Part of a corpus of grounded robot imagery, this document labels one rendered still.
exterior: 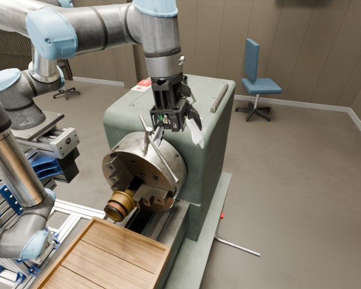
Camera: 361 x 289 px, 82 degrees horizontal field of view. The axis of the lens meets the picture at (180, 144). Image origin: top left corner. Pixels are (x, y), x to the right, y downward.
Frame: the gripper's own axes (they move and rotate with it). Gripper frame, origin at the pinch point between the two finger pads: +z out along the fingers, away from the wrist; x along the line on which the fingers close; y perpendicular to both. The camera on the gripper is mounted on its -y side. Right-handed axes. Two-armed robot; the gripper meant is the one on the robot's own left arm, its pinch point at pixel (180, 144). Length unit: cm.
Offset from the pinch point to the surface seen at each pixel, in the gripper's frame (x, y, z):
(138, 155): -16.2, -3.3, 7.6
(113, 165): -25.2, -0.6, 10.3
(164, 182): -8.4, -2.1, 17.7
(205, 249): 0, -14, 79
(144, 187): -16.6, -1.3, 20.8
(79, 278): -35, 24, 41
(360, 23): 165, -321, 23
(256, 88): 38, -255, 83
